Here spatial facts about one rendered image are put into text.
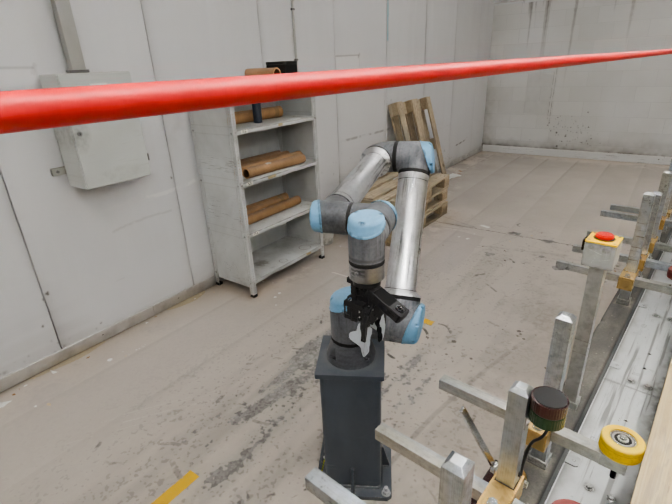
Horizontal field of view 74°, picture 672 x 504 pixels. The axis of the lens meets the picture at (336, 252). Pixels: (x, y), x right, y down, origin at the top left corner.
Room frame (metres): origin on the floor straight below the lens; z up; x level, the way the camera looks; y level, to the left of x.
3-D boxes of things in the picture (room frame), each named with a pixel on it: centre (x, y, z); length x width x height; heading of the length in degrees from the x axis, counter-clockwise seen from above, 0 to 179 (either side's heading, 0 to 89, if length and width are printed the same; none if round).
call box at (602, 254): (1.01, -0.66, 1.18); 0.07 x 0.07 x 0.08; 48
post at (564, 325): (0.81, -0.49, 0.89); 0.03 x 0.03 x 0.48; 48
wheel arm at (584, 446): (0.81, -0.43, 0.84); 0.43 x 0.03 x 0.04; 48
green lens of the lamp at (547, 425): (0.60, -0.36, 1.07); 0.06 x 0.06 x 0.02
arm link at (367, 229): (1.01, -0.08, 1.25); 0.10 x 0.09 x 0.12; 160
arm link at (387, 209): (1.12, -0.11, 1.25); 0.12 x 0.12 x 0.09; 70
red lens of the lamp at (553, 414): (0.60, -0.36, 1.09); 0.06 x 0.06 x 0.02
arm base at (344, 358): (1.42, -0.04, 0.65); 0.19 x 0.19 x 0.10
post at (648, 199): (1.56, -1.16, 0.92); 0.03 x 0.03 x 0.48; 48
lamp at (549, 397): (0.60, -0.36, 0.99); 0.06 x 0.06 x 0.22; 48
